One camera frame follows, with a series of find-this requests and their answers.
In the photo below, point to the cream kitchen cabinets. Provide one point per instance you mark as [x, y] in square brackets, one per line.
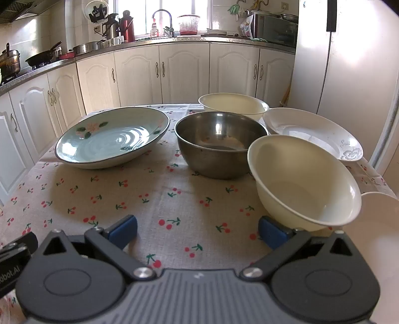
[184, 71]

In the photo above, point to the red thermos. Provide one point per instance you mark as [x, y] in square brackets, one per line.
[127, 28]

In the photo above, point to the stainless steel bowl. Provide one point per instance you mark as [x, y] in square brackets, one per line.
[218, 162]

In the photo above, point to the green floral plate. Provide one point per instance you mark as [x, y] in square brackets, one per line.
[112, 140]

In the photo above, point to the grey kitchen countertop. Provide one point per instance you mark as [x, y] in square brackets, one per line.
[187, 40]

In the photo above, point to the silver refrigerator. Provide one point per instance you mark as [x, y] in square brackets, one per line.
[349, 78]

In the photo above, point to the red plastic basket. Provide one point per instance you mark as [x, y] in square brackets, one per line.
[188, 25]

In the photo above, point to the lidded steel pot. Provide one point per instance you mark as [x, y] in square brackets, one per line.
[9, 62]

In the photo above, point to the black microwave oven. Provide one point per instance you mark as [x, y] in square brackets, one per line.
[277, 31]

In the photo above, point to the steel basin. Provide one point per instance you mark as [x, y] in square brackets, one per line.
[87, 47]

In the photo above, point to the pink soap bottle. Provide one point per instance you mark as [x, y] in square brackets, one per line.
[153, 29]

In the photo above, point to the wooden broom stick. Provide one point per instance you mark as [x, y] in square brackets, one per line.
[285, 96]

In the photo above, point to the range hood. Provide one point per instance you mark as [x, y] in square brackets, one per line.
[18, 9]

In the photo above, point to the small cream bowl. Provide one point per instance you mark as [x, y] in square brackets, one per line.
[230, 102]

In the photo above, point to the white mugs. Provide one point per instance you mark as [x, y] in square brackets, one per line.
[117, 40]

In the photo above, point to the chrome kitchen faucet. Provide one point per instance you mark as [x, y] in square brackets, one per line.
[170, 30]

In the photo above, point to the plain white plate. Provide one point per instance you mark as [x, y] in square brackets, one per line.
[380, 218]

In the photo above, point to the steel thermos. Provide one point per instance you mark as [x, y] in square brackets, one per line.
[111, 28]

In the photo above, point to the printed plastic bag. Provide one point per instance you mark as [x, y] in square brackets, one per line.
[247, 28]

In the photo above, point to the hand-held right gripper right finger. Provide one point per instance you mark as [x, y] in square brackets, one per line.
[272, 233]

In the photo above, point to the large flared cream bowl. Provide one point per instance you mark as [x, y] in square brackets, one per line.
[299, 190]

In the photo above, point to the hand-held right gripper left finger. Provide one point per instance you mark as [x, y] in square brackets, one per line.
[123, 232]

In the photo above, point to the cherry print tablecloth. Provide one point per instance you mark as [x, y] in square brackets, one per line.
[174, 199]

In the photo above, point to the kitchen window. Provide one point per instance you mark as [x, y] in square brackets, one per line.
[140, 15]

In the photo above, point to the green rubber gloves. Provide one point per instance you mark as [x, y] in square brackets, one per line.
[235, 9]

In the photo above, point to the small red pan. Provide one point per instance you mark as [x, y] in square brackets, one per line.
[66, 55]

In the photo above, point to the black frying pan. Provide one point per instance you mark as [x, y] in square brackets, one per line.
[40, 58]

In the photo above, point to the steel bowl on microwave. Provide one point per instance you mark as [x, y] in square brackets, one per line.
[290, 17]

